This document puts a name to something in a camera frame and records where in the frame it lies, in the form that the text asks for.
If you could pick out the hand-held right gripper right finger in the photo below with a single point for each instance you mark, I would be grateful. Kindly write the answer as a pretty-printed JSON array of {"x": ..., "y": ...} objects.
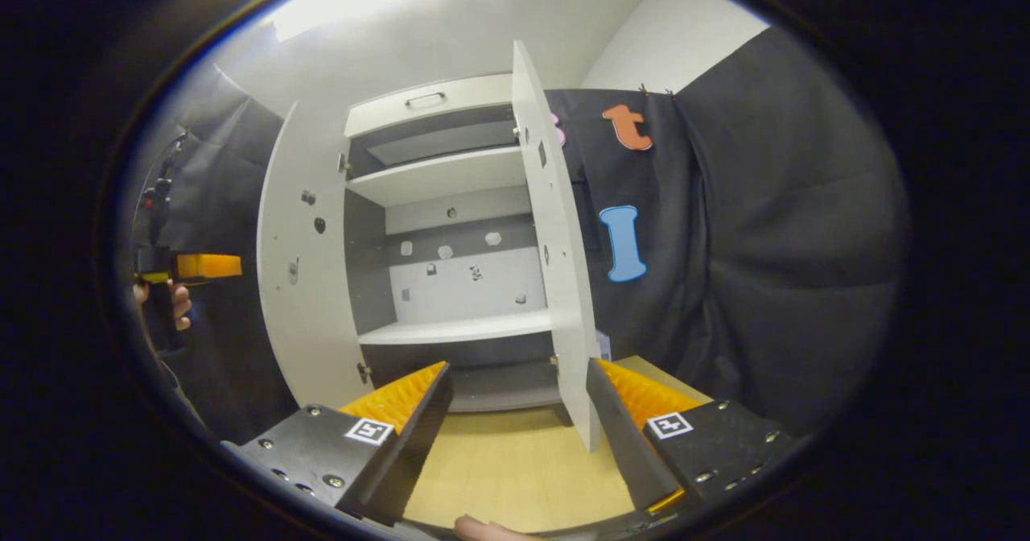
[{"x": 624, "y": 444}]

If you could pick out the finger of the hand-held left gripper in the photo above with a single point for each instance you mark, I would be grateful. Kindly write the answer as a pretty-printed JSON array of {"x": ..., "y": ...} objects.
[{"x": 209, "y": 266}]

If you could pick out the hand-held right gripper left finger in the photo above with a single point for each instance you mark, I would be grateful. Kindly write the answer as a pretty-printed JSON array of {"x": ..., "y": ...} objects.
[{"x": 418, "y": 436}]

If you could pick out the white cabinet door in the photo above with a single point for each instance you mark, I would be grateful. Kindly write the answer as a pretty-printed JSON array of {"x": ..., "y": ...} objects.
[
  {"x": 555, "y": 243},
  {"x": 298, "y": 203}
]

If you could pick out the white double-door shoe cabinet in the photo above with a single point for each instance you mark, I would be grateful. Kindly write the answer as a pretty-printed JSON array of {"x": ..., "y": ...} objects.
[{"x": 483, "y": 283}]

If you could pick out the white cabinet shelf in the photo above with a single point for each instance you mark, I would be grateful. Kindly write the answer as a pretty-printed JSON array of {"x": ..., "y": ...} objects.
[
  {"x": 434, "y": 175},
  {"x": 459, "y": 330}
]

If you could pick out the white cabinet drawer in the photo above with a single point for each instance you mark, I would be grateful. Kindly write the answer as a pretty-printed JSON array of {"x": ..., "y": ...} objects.
[{"x": 475, "y": 98}]

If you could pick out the blue-grey book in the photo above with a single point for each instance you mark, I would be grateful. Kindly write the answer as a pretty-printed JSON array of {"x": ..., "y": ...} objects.
[{"x": 604, "y": 346}]

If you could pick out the black backdrop cloth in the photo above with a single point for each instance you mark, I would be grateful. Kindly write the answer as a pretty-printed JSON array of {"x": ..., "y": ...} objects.
[{"x": 764, "y": 203}]

